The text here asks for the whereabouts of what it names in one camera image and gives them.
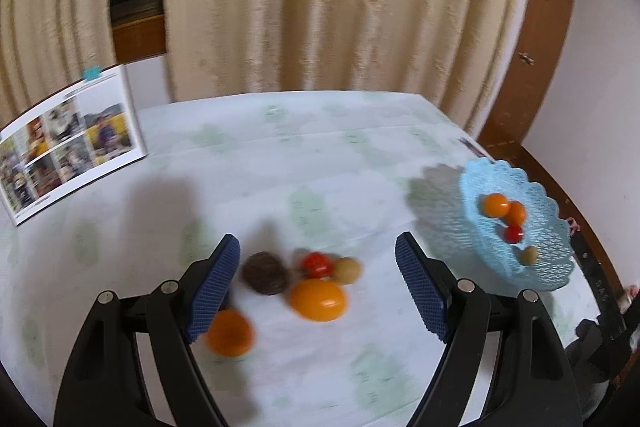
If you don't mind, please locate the dark brown passion fruit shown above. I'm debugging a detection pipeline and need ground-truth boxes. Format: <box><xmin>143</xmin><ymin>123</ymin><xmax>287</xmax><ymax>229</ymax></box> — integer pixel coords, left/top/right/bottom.
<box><xmin>241</xmin><ymin>252</ymin><xmax>292</xmax><ymax>296</ymax></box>

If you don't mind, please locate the photo desk calendar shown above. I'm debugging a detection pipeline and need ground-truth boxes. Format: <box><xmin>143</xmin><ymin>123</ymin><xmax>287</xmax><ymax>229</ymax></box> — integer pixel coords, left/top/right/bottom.
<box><xmin>0</xmin><ymin>64</ymin><xmax>149</xmax><ymax>226</ymax></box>

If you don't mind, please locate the brown wooden door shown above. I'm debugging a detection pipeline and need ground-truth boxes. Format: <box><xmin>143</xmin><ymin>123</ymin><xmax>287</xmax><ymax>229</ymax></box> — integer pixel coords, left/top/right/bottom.
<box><xmin>477</xmin><ymin>0</ymin><xmax>578</xmax><ymax>158</ymax></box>

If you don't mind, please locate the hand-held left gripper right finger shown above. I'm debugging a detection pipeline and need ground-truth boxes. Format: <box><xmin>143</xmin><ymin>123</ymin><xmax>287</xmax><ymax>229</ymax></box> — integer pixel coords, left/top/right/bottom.
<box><xmin>394</xmin><ymin>231</ymin><xmax>584</xmax><ymax>427</ymax></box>

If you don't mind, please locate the large orange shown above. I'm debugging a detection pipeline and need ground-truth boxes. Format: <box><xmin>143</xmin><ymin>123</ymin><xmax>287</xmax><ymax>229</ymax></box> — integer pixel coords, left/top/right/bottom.
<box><xmin>290</xmin><ymin>279</ymin><xmax>347</xmax><ymax>323</ymax></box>

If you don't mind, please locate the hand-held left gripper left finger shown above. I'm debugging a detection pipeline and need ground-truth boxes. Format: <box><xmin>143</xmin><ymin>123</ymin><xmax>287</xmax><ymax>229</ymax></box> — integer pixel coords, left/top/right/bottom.
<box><xmin>52</xmin><ymin>233</ymin><xmax>242</xmax><ymax>427</ymax></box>

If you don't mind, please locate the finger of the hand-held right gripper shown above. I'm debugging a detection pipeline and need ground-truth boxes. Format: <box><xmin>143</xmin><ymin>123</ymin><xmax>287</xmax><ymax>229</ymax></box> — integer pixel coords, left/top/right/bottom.
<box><xmin>571</xmin><ymin>231</ymin><xmax>630</xmax><ymax>343</ymax></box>

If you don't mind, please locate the narrow beige curtain panel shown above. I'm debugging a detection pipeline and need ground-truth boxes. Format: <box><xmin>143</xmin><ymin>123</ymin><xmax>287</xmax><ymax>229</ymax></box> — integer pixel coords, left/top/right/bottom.
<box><xmin>0</xmin><ymin>0</ymin><xmax>117</xmax><ymax>120</ymax></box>

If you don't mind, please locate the light blue lattice basket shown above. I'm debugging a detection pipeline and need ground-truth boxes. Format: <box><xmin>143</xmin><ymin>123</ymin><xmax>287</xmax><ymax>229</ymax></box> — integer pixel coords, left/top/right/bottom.
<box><xmin>459</xmin><ymin>158</ymin><xmax>575</xmax><ymax>292</ymax></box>

